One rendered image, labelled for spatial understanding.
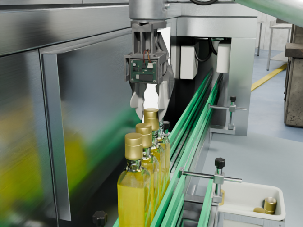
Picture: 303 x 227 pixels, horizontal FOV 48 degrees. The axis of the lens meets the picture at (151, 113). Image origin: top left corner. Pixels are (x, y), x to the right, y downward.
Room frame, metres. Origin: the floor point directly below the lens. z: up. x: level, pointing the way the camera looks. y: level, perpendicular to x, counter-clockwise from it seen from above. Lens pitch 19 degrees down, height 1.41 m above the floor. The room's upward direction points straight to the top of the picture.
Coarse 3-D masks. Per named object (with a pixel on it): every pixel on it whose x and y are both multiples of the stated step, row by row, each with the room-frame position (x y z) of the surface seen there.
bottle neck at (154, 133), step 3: (153, 132) 0.70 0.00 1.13; (156, 132) 0.70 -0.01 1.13; (153, 135) 0.70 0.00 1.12; (156, 135) 0.70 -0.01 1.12; (153, 138) 0.70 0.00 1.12; (156, 138) 0.70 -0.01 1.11; (153, 141) 0.70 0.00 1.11; (156, 141) 0.70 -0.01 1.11; (153, 144) 0.70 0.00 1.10; (156, 144) 0.70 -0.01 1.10
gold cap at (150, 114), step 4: (148, 108) 0.72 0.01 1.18; (152, 108) 0.72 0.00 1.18; (144, 112) 0.70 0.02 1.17; (148, 112) 0.70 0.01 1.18; (152, 112) 0.70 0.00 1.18; (156, 112) 0.70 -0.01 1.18; (144, 116) 0.71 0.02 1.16; (148, 116) 0.70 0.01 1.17; (152, 116) 0.70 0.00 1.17; (156, 116) 0.70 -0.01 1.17; (144, 120) 0.70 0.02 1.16; (148, 120) 0.70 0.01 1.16; (152, 120) 0.70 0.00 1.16; (156, 120) 0.70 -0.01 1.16; (152, 124) 0.70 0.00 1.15; (156, 124) 0.70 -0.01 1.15; (152, 128) 0.70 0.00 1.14; (156, 128) 0.70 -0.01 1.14
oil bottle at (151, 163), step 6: (144, 162) 0.63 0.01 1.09; (150, 162) 0.64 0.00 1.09; (156, 162) 0.66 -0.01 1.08; (150, 168) 0.63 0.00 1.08; (156, 168) 0.65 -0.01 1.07; (156, 174) 0.65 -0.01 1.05; (156, 180) 0.65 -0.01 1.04; (156, 186) 0.65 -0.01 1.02; (156, 192) 0.65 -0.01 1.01; (156, 198) 0.65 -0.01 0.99; (156, 204) 0.65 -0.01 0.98; (156, 210) 0.65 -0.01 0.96
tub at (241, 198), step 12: (228, 192) 0.98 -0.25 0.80; (240, 192) 0.97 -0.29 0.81; (252, 192) 0.96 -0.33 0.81; (264, 192) 0.95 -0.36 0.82; (276, 192) 0.94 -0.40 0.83; (228, 204) 0.96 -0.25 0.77; (240, 204) 0.96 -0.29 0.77; (252, 204) 0.96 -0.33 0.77; (264, 204) 0.95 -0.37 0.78; (276, 204) 0.91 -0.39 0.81; (252, 216) 0.81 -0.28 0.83; (264, 216) 0.80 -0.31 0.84; (276, 216) 0.80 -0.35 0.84
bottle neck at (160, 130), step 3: (162, 120) 0.76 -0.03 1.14; (159, 123) 0.76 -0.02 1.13; (162, 123) 0.76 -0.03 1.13; (159, 126) 0.76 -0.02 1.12; (162, 126) 0.76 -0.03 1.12; (159, 129) 0.75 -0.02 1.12; (162, 129) 0.76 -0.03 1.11; (159, 132) 0.76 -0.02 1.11; (162, 132) 0.76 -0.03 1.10; (159, 135) 0.76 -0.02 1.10; (162, 135) 0.76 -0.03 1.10
